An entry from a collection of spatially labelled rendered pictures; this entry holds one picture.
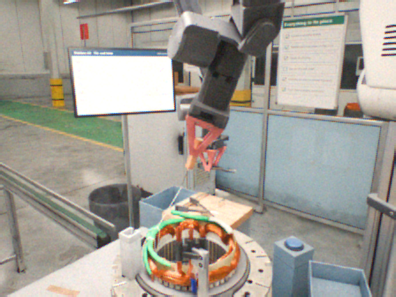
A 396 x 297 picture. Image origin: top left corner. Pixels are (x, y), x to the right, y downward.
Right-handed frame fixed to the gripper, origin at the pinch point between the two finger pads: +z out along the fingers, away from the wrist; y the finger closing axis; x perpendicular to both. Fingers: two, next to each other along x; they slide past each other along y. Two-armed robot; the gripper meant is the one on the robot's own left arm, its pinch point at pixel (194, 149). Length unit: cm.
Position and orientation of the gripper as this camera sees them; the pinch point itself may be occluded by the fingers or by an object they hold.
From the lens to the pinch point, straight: 55.3
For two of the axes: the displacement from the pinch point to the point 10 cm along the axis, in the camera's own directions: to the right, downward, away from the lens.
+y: -1.1, 3.3, -9.4
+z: -3.3, 8.8, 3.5
